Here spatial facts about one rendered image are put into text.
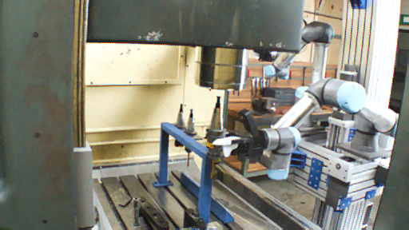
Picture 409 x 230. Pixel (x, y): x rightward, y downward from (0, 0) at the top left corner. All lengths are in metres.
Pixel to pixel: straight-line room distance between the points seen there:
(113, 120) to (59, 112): 1.46
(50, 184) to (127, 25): 0.39
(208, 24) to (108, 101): 1.21
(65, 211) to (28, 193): 0.07
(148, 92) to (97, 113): 0.32
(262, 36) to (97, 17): 0.44
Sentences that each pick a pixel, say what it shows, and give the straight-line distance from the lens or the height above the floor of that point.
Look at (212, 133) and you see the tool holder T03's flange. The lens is 1.05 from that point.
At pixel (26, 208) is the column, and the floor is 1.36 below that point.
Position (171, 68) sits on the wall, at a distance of 2.06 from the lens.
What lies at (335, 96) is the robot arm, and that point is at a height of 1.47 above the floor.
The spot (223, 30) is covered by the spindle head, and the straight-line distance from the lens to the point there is 0.89.
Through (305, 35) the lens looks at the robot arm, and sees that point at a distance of 2.11.
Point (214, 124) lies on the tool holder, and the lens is 1.05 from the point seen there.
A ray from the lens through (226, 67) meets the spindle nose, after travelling 0.96.
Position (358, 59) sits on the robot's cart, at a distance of 2.06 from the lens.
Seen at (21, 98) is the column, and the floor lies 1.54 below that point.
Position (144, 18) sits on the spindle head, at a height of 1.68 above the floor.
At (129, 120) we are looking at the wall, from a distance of 2.04.
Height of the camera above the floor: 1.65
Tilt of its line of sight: 13 degrees down
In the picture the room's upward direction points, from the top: 4 degrees clockwise
